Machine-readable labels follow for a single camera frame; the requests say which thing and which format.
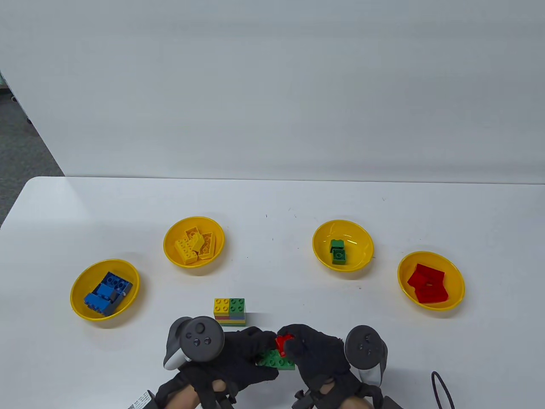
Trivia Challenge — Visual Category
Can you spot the person's left hand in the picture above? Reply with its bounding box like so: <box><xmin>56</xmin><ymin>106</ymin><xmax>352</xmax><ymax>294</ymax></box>
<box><xmin>155</xmin><ymin>327</ymin><xmax>281</xmax><ymax>409</ymax></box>

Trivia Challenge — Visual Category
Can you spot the person's left forearm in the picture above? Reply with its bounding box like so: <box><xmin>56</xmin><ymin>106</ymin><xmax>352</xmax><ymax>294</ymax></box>
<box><xmin>168</xmin><ymin>389</ymin><xmax>201</xmax><ymax>409</ymax></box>

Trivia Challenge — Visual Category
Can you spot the blue long toy brick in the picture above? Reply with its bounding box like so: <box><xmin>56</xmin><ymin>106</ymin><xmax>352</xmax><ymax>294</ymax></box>
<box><xmin>84</xmin><ymin>293</ymin><xmax>112</xmax><ymax>316</ymax></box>
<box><xmin>104</xmin><ymin>272</ymin><xmax>133</xmax><ymax>294</ymax></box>
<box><xmin>102</xmin><ymin>290</ymin><xmax>128</xmax><ymax>317</ymax></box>

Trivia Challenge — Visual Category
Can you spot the grey hand controller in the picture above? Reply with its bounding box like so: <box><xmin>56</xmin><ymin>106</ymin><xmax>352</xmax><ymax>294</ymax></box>
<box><xmin>344</xmin><ymin>325</ymin><xmax>389</xmax><ymax>386</ymax></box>
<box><xmin>164</xmin><ymin>316</ymin><xmax>225</xmax><ymax>370</ymax></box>

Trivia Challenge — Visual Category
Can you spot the cube shaped toy brick stack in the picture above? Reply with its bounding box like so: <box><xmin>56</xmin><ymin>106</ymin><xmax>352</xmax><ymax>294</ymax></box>
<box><xmin>214</xmin><ymin>298</ymin><xmax>247</xmax><ymax>327</ymax></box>

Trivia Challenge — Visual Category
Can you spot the yellow plastic bowl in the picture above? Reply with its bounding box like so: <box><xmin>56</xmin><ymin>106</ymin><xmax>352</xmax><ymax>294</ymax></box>
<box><xmin>312</xmin><ymin>219</ymin><xmax>374</xmax><ymax>272</ymax></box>
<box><xmin>71</xmin><ymin>258</ymin><xmax>141</xmax><ymax>320</ymax></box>
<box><xmin>398</xmin><ymin>251</ymin><xmax>466</xmax><ymax>311</ymax></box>
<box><xmin>163</xmin><ymin>216</ymin><xmax>225</xmax><ymax>268</ymax></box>

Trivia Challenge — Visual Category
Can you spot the green long toy brick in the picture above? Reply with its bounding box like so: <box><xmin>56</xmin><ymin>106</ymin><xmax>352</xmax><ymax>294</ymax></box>
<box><xmin>256</xmin><ymin>349</ymin><xmax>295</xmax><ymax>371</ymax></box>

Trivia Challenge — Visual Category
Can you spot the black left wrist camera unit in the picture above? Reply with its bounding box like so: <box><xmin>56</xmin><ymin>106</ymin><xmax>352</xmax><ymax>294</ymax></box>
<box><xmin>128</xmin><ymin>390</ymin><xmax>156</xmax><ymax>409</ymax></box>

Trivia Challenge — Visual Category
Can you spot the black braided cable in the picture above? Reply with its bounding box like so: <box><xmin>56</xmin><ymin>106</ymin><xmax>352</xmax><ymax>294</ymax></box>
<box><xmin>431</xmin><ymin>372</ymin><xmax>455</xmax><ymax>409</ymax></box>

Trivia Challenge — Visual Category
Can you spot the yellow long toy brick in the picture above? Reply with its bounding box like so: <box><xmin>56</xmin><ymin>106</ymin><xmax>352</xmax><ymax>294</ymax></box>
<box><xmin>175</xmin><ymin>239</ymin><xmax>198</xmax><ymax>265</ymax></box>
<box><xmin>198</xmin><ymin>232</ymin><xmax>216</xmax><ymax>260</ymax></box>

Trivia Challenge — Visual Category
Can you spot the person's right hand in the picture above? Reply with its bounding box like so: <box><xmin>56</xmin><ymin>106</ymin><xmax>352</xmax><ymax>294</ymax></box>
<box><xmin>277</xmin><ymin>324</ymin><xmax>382</xmax><ymax>409</ymax></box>

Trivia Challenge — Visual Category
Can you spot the red long toy brick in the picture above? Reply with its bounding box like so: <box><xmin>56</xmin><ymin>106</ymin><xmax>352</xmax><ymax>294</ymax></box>
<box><xmin>415</xmin><ymin>283</ymin><xmax>450</xmax><ymax>304</ymax></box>

